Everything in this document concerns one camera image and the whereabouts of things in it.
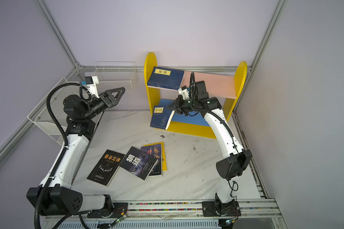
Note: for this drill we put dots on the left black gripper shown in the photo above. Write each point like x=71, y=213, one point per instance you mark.
x=113, y=101

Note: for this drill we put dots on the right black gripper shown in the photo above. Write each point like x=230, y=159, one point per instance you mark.
x=177, y=107

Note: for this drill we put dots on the navy blue book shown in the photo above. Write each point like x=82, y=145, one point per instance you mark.
x=162, y=117
x=167, y=76
x=162, y=86

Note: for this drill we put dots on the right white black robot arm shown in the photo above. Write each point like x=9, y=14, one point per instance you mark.
x=235, y=157

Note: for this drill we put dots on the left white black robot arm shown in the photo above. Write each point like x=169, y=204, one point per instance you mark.
x=55, y=196

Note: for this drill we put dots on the dark blue yellow-edged book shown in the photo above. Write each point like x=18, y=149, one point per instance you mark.
x=157, y=151

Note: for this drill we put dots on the black wolf cover book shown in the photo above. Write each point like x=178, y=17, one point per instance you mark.
x=138, y=163

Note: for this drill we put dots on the black antler cover book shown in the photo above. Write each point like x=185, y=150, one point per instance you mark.
x=106, y=168

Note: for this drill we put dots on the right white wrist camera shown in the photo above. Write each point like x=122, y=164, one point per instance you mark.
x=184, y=93

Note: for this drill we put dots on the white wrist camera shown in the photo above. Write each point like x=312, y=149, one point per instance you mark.
x=90, y=83
x=184, y=93

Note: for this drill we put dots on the white wire basket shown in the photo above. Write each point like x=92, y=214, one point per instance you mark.
x=113, y=75

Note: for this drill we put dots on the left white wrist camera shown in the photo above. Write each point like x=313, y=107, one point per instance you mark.
x=90, y=83

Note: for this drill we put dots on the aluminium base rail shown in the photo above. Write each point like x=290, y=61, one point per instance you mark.
x=186, y=214

